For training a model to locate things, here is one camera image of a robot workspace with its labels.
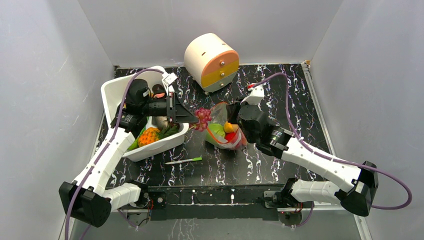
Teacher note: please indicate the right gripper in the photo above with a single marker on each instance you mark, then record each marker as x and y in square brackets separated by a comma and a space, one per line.
[234, 112]

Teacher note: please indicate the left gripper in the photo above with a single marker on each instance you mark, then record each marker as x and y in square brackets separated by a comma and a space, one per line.
[180, 114]

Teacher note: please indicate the toy orange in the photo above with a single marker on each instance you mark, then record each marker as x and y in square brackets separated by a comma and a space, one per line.
[230, 128]

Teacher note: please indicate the purple toy grapes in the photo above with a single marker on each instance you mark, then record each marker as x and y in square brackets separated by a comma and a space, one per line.
[204, 117]

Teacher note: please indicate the clear zip top bag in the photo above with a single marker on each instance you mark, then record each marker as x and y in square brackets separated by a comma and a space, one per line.
[219, 115]

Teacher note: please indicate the green toy cabbage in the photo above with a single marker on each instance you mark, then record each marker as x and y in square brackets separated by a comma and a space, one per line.
[215, 134]

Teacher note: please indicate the toy peach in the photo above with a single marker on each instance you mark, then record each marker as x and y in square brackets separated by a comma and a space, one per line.
[160, 95]

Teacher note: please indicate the toy watermelon slice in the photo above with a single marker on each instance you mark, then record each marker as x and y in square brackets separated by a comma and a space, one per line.
[239, 140]

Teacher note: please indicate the red toy apple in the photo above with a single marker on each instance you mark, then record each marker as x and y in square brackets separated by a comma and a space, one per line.
[230, 137]

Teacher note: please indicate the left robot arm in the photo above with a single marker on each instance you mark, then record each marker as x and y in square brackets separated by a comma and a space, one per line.
[87, 198]

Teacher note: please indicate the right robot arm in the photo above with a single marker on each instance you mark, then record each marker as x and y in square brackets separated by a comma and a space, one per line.
[350, 186]

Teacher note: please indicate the grey toy fish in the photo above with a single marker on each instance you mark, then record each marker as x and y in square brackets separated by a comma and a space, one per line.
[161, 122]

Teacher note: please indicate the dark round toy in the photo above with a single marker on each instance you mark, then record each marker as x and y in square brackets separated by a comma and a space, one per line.
[158, 89]

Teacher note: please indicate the toy pineapple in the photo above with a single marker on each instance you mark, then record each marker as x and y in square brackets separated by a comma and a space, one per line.
[154, 134]

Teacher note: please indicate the round mini drawer cabinet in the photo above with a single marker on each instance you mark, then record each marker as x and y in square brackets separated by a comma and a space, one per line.
[211, 62]

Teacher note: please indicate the white plastic bin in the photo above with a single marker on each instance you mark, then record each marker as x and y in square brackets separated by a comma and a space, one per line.
[124, 101]

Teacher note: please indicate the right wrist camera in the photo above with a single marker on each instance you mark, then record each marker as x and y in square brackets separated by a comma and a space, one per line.
[255, 94]

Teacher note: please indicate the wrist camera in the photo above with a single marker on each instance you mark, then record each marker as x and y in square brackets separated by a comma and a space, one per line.
[255, 94]
[168, 79]

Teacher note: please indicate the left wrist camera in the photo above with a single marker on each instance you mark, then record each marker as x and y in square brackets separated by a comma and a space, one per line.
[168, 79]

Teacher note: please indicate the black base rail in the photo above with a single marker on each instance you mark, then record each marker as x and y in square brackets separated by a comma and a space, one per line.
[242, 201]

